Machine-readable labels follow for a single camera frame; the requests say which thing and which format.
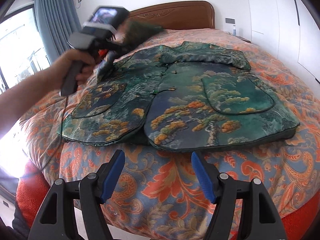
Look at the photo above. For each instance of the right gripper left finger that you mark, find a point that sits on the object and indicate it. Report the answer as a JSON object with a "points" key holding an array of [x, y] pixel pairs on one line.
{"points": [[56, 216]]}

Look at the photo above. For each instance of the green landscape print jacket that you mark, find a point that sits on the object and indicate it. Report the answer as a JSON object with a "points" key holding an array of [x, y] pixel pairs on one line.
{"points": [[194, 96]]}

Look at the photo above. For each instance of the person's left forearm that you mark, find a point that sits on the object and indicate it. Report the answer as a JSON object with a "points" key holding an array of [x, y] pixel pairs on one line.
{"points": [[16, 101]]}

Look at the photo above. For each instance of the person's left hand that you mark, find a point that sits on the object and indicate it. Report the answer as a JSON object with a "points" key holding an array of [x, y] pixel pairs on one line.
{"points": [[71, 69]]}

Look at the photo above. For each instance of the red knit sweater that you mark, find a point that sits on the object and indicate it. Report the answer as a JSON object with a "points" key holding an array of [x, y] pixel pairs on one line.
{"points": [[103, 53]]}

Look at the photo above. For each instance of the blue grey curtain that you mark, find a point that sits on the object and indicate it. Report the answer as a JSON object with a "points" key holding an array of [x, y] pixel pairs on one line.
{"points": [[56, 20]]}

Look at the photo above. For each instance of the red bed sheet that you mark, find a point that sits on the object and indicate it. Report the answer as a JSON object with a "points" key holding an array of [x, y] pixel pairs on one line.
{"points": [[31, 191]]}

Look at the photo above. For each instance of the orange paisley bed quilt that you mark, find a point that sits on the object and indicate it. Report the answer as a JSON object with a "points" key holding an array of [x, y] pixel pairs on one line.
{"points": [[158, 194]]}

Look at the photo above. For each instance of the brown wooden headboard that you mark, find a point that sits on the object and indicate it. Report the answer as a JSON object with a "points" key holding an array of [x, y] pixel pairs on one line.
{"points": [[182, 15]]}

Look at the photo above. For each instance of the white wardrobe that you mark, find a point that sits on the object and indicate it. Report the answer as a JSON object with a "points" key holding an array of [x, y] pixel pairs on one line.
{"points": [[286, 30]]}

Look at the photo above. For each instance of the wall switch panel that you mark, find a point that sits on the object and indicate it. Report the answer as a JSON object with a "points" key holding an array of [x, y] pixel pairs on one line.
{"points": [[230, 20]]}

